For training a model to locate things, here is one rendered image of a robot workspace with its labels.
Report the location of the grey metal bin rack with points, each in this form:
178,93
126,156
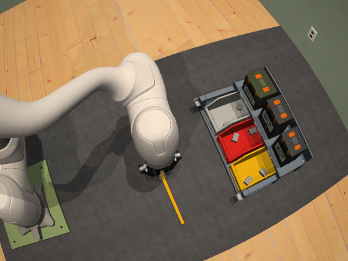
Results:
280,171

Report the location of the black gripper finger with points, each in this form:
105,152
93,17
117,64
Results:
149,172
171,167

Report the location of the yellow bin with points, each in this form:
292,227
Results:
251,164

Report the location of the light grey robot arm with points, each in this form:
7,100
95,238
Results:
136,84

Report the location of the red open bin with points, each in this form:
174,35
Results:
246,143

